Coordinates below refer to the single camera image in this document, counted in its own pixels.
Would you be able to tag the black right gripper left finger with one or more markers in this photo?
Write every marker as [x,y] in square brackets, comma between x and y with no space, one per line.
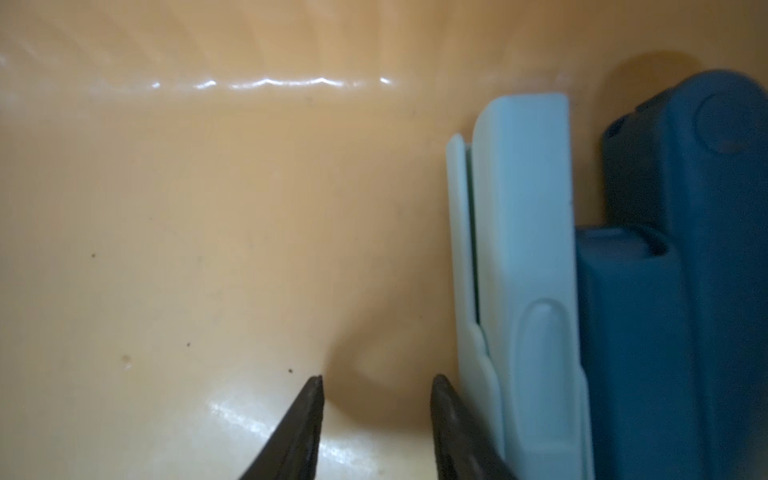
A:
[291,451]

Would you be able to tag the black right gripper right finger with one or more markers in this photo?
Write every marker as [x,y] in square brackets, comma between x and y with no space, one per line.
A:
[462,449]

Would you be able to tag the mint green pruning pliers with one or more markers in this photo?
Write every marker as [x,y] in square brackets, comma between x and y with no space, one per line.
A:
[514,275]

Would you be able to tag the dark teal pruning pliers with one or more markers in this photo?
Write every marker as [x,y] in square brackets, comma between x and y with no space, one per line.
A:
[691,162]

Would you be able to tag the yellow plastic storage box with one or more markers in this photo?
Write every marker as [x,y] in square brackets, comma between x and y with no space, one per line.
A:
[203,203]

